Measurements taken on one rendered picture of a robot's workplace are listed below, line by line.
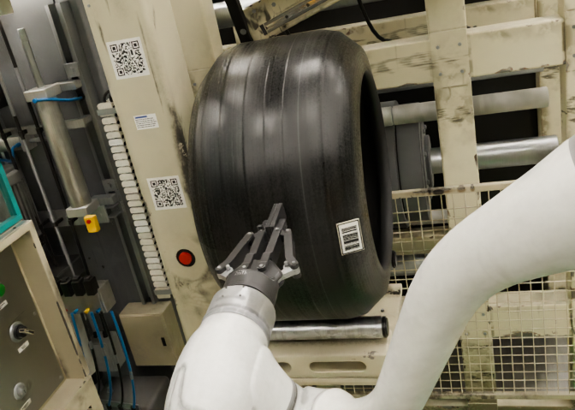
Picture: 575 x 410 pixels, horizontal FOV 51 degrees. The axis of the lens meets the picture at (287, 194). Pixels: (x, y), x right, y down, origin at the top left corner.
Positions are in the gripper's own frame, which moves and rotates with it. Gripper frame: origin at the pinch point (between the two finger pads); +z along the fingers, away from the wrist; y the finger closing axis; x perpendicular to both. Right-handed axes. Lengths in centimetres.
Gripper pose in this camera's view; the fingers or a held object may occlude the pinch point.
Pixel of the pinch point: (275, 222)
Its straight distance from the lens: 98.9
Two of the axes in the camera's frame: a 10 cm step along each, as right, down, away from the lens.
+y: -9.6, 0.9, 2.8
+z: 1.9, -5.3, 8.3
